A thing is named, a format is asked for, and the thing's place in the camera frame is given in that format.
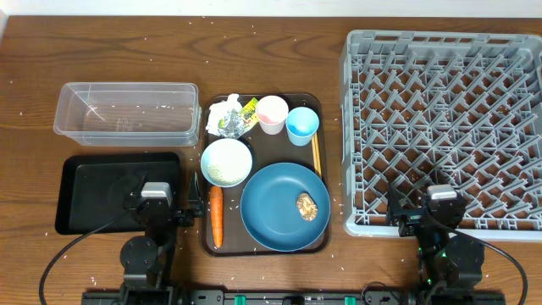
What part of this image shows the brown food piece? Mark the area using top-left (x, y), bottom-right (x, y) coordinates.
top-left (296, 192), bottom-right (318, 221)

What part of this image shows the black rectangular tray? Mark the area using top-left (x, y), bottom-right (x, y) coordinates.
top-left (55, 152), bottom-right (180, 235)

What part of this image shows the white tissue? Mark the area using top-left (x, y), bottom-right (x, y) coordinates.
top-left (206, 93), bottom-right (242, 136)

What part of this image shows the yellow snack wrapper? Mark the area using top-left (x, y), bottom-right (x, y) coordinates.
top-left (218, 97), bottom-right (258, 139)

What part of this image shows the light blue rice bowl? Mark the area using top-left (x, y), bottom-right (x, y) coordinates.
top-left (201, 138), bottom-right (252, 187)

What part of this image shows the light blue plastic cup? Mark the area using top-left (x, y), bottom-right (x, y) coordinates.
top-left (285, 107), bottom-right (319, 147)

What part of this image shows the brown serving tray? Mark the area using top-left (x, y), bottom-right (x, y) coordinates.
top-left (199, 92), bottom-right (332, 258)

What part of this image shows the wooden chopstick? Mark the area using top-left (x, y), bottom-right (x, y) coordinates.
top-left (311, 133), bottom-right (321, 178)
top-left (313, 131), bottom-right (323, 179)

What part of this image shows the clear plastic waste bin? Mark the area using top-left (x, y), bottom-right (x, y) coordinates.
top-left (53, 82), bottom-right (202, 147)

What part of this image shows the pink plastic cup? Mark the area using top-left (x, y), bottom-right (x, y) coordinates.
top-left (256, 96), bottom-right (289, 136)

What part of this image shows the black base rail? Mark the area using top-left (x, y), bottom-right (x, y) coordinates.
top-left (80, 288), bottom-right (507, 305)

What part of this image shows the grey dishwasher rack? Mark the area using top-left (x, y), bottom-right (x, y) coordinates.
top-left (339, 30), bottom-right (541, 242)

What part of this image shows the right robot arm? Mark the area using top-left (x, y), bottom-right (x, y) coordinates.
top-left (385, 185), bottom-right (484, 304)

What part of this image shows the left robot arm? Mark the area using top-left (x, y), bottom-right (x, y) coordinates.
top-left (120, 173), bottom-right (205, 305)

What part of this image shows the orange carrot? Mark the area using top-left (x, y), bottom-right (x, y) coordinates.
top-left (210, 186), bottom-right (224, 248)

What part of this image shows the dark blue plate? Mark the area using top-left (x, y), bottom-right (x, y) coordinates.
top-left (241, 163), bottom-right (331, 252)

